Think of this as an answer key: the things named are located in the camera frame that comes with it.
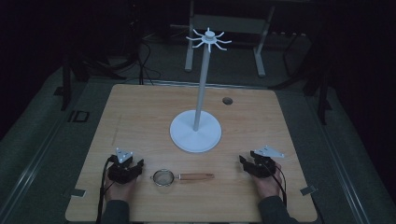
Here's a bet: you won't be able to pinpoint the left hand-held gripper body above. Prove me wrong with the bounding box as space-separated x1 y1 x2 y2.
107 147 140 185

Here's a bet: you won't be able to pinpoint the person's right hand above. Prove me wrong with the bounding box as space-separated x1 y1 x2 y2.
249 163 285 200

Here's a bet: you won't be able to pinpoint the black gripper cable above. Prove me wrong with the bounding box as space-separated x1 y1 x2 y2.
94 156 114 224
262 161 289 208

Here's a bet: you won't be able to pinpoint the metal strainer with wooden handle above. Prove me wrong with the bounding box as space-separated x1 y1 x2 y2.
149 168 216 188

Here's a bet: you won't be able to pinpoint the white hook stand rack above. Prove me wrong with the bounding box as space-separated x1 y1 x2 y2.
169 27 233 154

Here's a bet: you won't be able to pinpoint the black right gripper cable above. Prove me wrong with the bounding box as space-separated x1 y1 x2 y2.
262 161 289 208

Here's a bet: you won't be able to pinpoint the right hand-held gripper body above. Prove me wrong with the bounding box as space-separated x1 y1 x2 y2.
247 145 286 179

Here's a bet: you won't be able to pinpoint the grey table edge bracket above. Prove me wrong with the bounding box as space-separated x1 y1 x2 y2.
299 185 318 197
70 188 88 199

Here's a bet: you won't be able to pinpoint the person's left hand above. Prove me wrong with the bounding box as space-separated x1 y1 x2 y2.
104 174 138 203

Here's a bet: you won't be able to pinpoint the black metal stand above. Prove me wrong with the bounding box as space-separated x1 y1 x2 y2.
303 62 333 126
53 52 76 112

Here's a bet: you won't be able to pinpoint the white metal desk frame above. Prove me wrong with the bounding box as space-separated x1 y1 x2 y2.
184 0 277 78

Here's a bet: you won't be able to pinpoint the black floor cables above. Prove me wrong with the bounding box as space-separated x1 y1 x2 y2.
80 36 163 86

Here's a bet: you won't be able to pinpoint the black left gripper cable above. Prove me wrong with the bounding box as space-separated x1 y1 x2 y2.
94 156 114 224

